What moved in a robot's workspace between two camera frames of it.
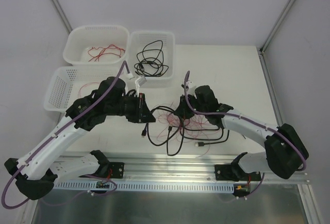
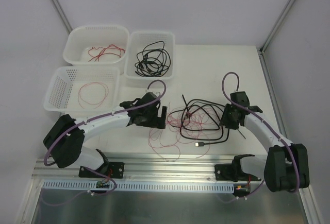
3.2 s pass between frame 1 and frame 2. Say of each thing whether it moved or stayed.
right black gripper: moved
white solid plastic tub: stayed
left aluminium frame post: stayed
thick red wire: stayed
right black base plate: stayed
